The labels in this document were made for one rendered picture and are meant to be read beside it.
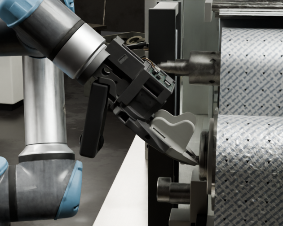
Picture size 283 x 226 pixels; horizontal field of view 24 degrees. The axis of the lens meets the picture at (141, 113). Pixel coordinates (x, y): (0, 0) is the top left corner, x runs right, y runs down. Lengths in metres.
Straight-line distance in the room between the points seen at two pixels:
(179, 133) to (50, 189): 0.44
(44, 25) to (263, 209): 0.40
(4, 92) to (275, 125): 5.24
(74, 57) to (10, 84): 5.14
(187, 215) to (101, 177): 3.37
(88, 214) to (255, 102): 2.80
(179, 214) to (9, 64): 5.02
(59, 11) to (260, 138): 0.33
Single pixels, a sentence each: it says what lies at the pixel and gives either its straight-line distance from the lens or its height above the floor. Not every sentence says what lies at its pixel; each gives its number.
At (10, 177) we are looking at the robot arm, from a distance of 1.32.
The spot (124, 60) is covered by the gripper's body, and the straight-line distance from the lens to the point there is 0.93.
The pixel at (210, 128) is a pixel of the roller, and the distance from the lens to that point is 0.95.
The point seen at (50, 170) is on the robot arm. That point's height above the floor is 1.12.
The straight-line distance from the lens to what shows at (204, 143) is 0.96.
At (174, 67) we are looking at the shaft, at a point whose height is 1.34.
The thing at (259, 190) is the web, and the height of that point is 1.22.
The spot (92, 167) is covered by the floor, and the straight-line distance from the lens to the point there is 4.63.
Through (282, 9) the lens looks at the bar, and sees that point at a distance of 1.19.
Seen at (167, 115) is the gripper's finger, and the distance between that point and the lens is 0.98.
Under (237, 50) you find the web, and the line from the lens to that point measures 1.14.
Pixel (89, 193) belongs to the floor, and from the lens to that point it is 4.16.
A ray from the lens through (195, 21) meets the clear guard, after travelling 1.93.
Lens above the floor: 1.57
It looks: 15 degrees down
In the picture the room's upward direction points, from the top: straight up
